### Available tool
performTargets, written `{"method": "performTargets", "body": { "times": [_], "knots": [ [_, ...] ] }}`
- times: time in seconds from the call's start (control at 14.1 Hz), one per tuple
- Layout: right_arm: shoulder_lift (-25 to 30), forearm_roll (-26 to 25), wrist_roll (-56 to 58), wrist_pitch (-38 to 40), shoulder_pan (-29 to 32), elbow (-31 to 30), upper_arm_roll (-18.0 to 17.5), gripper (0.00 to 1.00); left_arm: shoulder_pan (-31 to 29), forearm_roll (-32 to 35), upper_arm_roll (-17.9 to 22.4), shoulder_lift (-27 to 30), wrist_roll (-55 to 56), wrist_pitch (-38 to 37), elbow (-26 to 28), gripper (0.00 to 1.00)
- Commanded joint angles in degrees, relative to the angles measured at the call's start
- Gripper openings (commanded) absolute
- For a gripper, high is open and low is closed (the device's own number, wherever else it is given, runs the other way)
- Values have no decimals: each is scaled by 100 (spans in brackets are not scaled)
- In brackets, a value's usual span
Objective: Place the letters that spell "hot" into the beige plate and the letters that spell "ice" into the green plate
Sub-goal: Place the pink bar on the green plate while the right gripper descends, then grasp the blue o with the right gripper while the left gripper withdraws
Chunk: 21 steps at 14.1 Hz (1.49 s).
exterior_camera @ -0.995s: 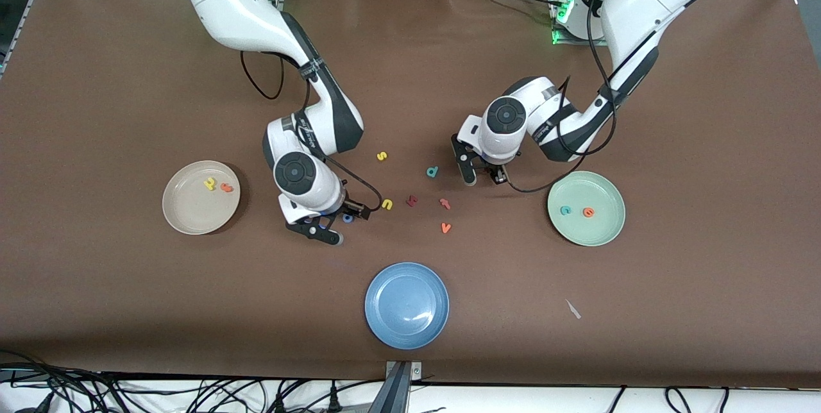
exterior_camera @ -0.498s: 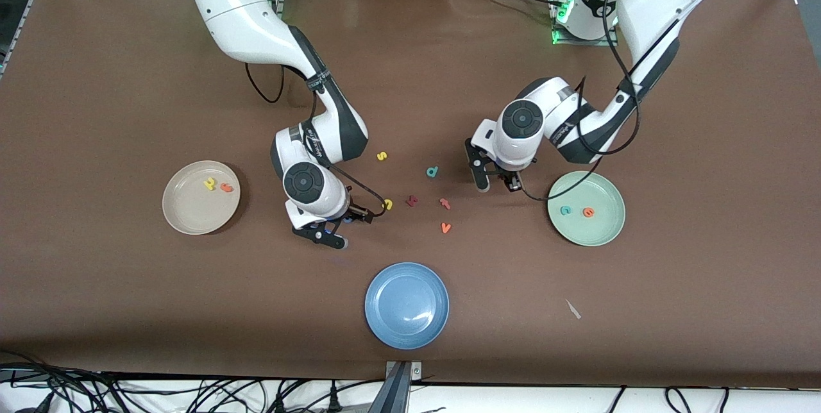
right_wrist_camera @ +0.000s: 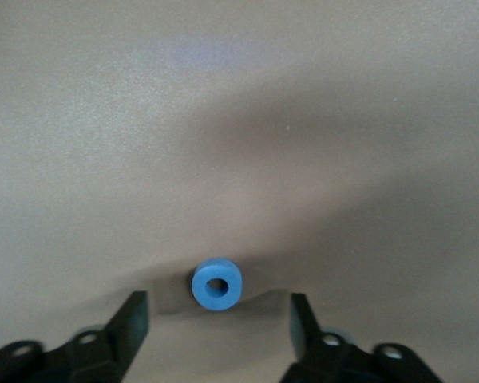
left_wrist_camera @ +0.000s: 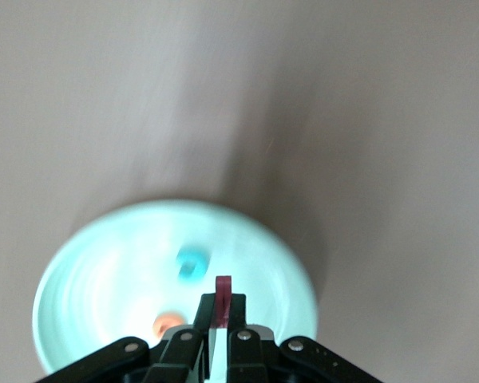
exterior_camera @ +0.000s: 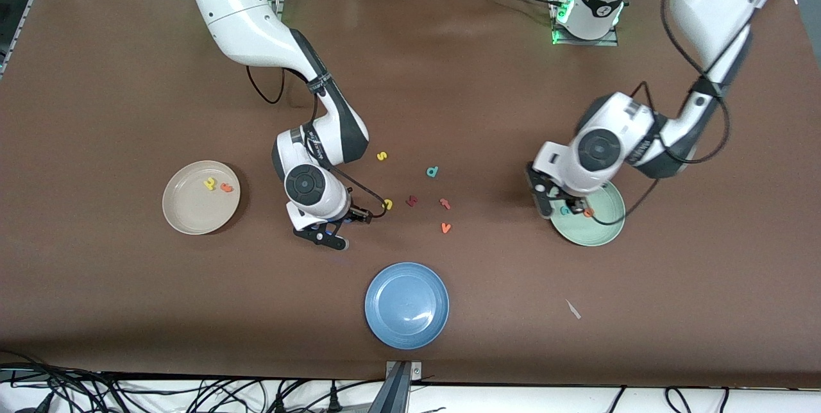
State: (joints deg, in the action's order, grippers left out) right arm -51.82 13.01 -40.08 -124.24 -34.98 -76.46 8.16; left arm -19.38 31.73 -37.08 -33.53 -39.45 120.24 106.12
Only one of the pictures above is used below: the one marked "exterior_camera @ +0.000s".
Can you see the beige round plate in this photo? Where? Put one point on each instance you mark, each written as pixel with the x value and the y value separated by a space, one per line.
pixel 192 208

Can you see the white paper scrap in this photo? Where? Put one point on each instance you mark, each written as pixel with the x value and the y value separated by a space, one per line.
pixel 573 309

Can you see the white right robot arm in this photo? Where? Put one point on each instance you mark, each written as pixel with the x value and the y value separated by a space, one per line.
pixel 244 15

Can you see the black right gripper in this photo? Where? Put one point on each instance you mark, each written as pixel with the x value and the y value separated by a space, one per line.
pixel 347 215

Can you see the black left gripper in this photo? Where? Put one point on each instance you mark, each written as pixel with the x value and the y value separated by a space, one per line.
pixel 573 202

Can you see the blue round plate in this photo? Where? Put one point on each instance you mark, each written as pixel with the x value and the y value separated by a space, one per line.
pixel 406 306

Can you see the brown table cover sheet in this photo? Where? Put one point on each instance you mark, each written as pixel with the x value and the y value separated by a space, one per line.
pixel 410 79

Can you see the maroon foam letter k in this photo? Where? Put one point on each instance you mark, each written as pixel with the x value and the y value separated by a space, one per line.
pixel 412 201

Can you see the dark metal camera pole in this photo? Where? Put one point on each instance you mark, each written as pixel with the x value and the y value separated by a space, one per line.
pixel 394 394

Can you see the light green round plate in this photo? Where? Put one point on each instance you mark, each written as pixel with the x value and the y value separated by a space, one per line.
pixel 603 227

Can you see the silver camera mount bracket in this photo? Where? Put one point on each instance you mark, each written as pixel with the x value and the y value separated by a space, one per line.
pixel 415 371

